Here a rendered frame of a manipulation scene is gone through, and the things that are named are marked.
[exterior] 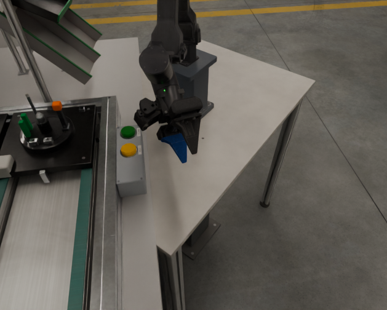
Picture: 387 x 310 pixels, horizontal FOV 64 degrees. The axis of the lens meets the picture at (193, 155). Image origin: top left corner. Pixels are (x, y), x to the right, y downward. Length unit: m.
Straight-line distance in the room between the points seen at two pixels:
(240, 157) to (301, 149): 1.35
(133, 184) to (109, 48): 0.86
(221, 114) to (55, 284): 0.72
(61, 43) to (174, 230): 0.70
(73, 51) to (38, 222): 0.57
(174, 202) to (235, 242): 0.96
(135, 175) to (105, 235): 0.17
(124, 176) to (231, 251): 1.06
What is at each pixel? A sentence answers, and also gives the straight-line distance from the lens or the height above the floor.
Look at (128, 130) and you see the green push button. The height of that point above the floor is 0.97.
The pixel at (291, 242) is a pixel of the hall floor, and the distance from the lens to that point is 1.83.
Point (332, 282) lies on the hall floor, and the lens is 1.80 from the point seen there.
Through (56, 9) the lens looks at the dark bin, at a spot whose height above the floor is 1.20.
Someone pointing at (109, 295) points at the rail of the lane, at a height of 0.96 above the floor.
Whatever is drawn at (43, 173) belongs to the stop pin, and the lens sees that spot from 0.85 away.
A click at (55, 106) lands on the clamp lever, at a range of 0.86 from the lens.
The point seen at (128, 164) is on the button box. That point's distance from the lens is 0.81.
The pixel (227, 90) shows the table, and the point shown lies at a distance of 1.21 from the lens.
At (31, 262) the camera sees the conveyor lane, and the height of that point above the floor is 0.92.
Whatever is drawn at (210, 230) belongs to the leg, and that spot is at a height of 0.01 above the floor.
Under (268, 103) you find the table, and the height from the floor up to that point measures 0.86.
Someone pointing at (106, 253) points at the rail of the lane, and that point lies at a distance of 0.69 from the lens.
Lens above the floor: 1.56
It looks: 48 degrees down
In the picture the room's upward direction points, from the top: straight up
